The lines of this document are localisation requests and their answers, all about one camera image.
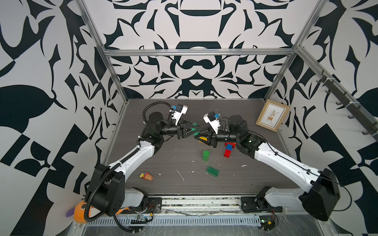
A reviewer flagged light green square lego brick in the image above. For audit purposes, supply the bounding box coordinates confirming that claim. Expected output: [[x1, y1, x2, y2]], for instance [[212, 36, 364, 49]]
[[202, 150, 210, 161]]

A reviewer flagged red square lego brick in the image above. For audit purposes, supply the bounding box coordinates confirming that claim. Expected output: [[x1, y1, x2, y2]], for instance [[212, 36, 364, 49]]
[[223, 149, 231, 158]]

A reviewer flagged dark green wide lego brick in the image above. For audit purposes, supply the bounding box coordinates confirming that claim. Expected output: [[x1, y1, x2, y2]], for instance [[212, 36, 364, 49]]
[[206, 166, 219, 177]]

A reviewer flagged red long lego brick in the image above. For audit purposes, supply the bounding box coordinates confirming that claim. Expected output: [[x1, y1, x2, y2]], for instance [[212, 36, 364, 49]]
[[224, 143, 236, 148]]

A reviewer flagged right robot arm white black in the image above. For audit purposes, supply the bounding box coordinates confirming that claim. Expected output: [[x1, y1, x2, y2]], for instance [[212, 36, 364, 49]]
[[195, 112, 342, 221]]

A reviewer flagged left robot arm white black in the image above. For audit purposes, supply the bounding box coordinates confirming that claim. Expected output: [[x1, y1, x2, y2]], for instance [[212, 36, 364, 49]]
[[83, 112, 200, 222]]

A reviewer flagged wooden framed picture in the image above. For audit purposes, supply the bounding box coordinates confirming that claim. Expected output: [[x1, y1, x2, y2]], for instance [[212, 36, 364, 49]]
[[256, 100, 290, 132]]

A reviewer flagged small colourful toy figure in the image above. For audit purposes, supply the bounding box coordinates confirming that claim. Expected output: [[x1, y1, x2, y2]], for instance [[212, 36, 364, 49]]
[[139, 172, 153, 181]]

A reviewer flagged small circuit board left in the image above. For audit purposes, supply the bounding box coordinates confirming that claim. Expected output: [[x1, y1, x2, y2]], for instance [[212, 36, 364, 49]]
[[130, 213, 154, 225]]

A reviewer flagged small circuit board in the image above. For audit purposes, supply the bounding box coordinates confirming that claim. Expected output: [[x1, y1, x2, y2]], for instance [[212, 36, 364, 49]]
[[130, 213, 154, 225], [259, 215, 279, 232]]

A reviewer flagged small circuit board right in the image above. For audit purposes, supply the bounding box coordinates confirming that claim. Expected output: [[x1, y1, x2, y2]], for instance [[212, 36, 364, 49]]
[[259, 215, 279, 232]]

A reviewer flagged orange purple object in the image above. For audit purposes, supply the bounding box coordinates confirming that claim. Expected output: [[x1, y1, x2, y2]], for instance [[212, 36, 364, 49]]
[[66, 200, 100, 224]]

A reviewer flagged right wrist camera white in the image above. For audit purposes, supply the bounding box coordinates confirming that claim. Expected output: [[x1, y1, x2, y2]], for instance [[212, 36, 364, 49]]
[[203, 111, 221, 134]]

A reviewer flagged black corrugated cable hose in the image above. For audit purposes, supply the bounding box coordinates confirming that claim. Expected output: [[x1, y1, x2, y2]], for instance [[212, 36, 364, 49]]
[[141, 101, 173, 130]]

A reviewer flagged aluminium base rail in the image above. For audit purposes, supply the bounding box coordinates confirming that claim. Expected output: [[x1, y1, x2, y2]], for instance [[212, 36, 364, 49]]
[[147, 194, 325, 214]]

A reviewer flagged white slotted cable duct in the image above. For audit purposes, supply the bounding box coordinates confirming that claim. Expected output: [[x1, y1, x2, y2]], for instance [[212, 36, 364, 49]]
[[87, 214, 262, 227]]

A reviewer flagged wall hook rail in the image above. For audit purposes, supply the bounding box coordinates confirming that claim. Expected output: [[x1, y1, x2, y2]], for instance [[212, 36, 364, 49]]
[[317, 70, 378, 141]]

